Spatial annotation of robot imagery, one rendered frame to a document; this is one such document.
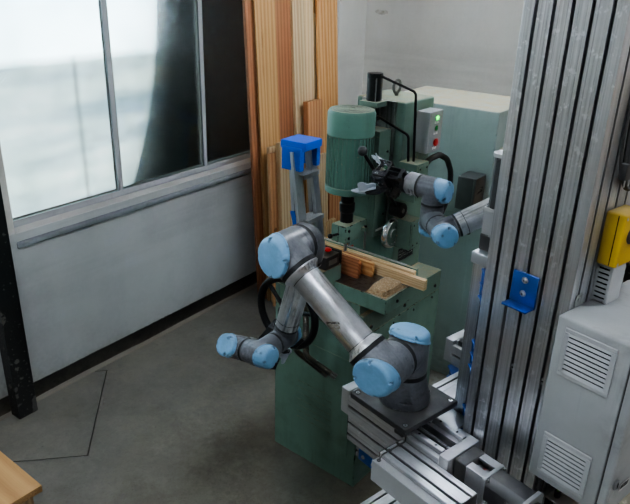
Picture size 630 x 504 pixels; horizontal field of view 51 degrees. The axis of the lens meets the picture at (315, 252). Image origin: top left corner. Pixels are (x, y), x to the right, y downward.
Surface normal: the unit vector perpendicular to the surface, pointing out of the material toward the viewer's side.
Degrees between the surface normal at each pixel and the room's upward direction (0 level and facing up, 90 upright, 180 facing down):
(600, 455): 90
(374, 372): 95
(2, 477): 0
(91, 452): 1
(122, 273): 90
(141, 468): 0
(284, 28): 87
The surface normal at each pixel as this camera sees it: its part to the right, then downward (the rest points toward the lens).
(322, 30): 0.82, 0.19
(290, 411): -0.64, 0.29
